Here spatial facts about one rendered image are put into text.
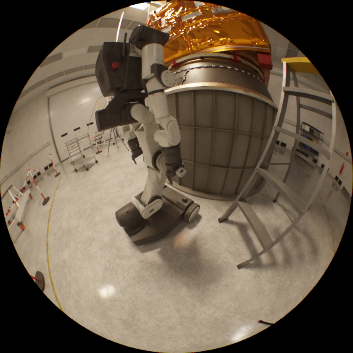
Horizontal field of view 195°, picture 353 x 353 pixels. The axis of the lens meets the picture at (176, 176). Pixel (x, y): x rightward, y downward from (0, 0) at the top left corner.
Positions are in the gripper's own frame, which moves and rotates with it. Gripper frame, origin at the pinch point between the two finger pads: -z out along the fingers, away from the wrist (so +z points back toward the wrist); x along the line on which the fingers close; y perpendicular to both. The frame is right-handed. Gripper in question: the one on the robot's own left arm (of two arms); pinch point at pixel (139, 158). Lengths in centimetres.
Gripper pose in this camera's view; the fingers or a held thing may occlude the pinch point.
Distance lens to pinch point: 93.4
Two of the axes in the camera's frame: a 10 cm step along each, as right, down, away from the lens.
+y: -7.3, -3.4, 5.9
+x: 6.5, -5.9, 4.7
